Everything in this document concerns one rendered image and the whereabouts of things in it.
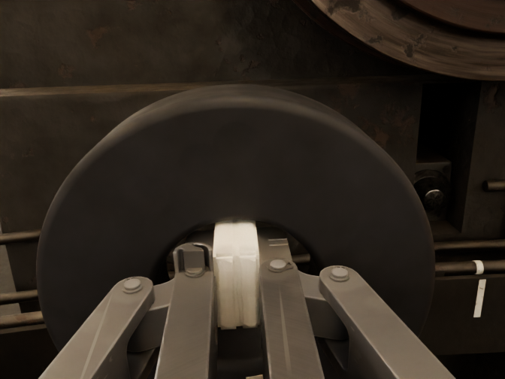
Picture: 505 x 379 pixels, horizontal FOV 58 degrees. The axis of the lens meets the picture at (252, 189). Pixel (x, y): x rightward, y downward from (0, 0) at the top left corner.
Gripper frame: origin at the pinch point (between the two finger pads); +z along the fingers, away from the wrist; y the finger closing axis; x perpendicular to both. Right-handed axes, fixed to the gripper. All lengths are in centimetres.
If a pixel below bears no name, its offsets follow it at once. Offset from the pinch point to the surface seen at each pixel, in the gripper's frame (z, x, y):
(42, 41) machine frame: 35.4, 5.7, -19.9
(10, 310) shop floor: 123, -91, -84
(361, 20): 20.1, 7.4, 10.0
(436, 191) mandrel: 30.0, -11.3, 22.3
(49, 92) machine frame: 30.2, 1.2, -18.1
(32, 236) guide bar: 27.5, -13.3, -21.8
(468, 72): 19.9, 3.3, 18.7
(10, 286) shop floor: 139, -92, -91
